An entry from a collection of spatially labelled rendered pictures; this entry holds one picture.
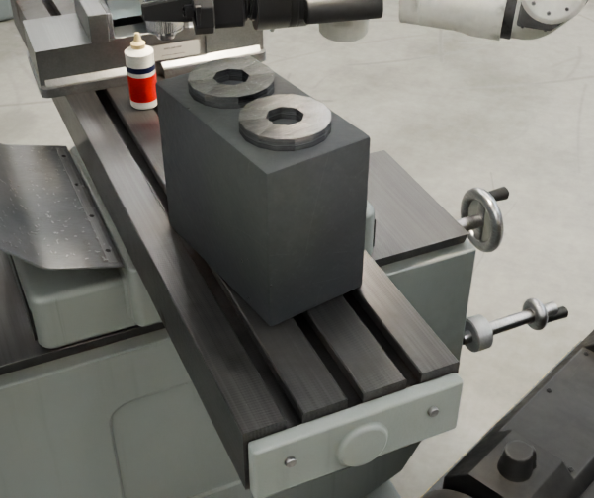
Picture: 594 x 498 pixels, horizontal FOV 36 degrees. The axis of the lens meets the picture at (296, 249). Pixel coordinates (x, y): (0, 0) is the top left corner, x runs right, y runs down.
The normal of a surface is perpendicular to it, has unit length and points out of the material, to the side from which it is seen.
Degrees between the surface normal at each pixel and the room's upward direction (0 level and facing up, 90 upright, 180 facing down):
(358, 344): 0
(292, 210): 90
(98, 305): 90
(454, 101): 0
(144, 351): 90
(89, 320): 90
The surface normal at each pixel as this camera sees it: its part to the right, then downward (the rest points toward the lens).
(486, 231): -0.91, 0.25
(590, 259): 0.00, -0.79
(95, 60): 0.37, 0.56
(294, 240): 0.56, 0.50
